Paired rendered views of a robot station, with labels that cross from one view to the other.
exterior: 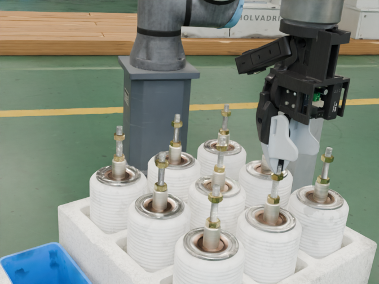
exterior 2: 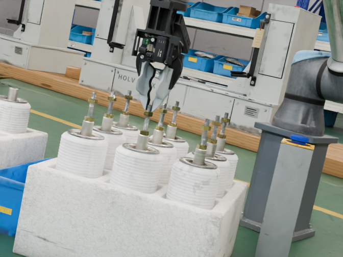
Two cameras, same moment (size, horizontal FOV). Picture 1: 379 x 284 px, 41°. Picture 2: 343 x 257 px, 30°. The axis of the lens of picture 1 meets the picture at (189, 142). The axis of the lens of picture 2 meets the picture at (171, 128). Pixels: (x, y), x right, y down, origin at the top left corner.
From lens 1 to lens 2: 1.17 m
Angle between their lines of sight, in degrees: 53
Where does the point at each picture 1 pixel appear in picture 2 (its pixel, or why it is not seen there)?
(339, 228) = (188, 182)
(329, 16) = not seen: outside the picture
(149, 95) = (267, 147)
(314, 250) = (169, 196)
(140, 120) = (256, 169)
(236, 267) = (78, 144)
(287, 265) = (126, 178)
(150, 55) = (280, 113)
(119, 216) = not seen: hidden behind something
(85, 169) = not seen: hidden behind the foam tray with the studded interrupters
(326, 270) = (150, 198)
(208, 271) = (63, 137)
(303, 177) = (282, 208)
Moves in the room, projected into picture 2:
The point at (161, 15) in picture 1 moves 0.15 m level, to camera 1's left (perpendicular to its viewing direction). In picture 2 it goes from (296, 80) to (260, 72)
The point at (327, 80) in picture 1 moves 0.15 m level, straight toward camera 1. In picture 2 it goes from (149, 29) to (69, 11)
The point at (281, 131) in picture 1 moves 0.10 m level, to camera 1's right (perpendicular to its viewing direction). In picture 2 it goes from (142, 71) to (171, 79)
